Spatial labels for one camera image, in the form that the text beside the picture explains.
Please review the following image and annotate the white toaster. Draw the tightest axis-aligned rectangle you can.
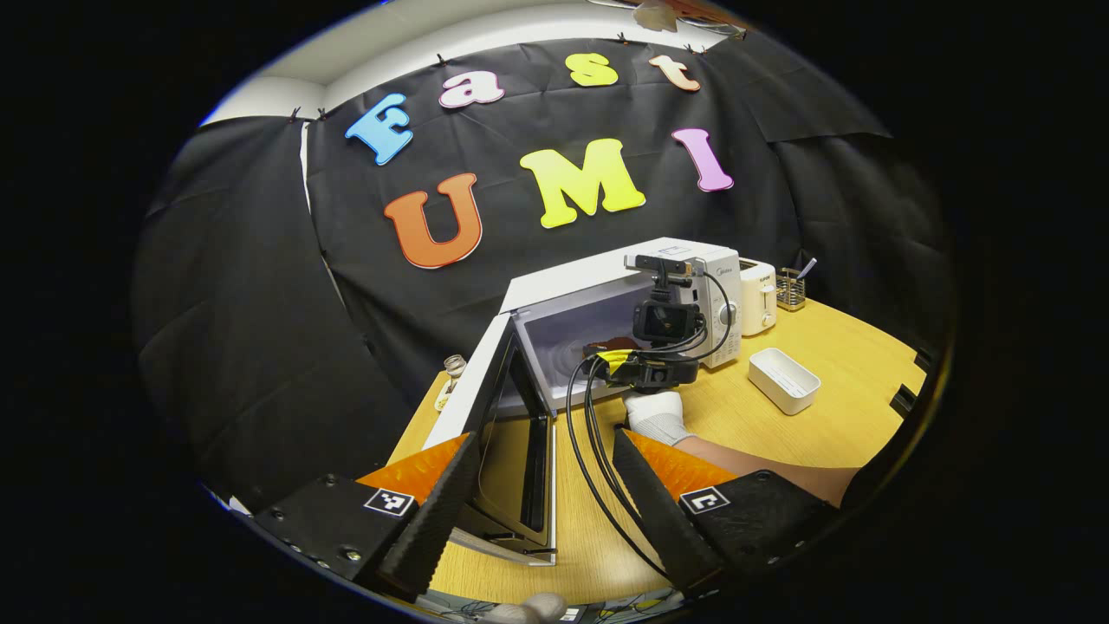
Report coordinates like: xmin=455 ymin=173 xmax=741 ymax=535
xmin=739 ymin=258 xmax=778 ymax=337

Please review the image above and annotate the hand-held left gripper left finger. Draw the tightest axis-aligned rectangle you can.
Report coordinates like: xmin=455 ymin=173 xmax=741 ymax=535
xmin=250 ymin=431 xmax=483 ymax=602

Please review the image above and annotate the white rectangular tray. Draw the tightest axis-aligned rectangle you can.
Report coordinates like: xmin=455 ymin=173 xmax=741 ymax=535
xmin=748 ymin=348 xmax=821 ymax=415

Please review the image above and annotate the glass bottle with green label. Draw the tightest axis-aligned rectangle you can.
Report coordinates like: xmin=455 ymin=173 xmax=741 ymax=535
xmin=442 ymin=354 xmax=469 ymax=408

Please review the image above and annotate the black cable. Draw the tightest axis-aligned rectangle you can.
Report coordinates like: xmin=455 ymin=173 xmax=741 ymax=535
xmin=583 ymin=357 xmax=649 ymax=531
xmin=565 ymin=351 xmax=672 ymax=580
xmin=684 ymin=271 xmax=738 ymax=361

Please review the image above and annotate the white microwave oven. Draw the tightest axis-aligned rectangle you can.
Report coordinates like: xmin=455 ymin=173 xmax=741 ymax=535
xmin=422 ymin=237 xmax=744 ymax=569

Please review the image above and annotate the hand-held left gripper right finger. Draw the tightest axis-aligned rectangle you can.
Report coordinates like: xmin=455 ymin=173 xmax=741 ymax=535
xmin=611 ymin=426 xmax=841 ymax=599

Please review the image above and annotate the glass turntable plate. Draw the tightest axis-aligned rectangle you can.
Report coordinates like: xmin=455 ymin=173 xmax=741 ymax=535
xmin=542 ymin=340 xmax=620 ymax=375

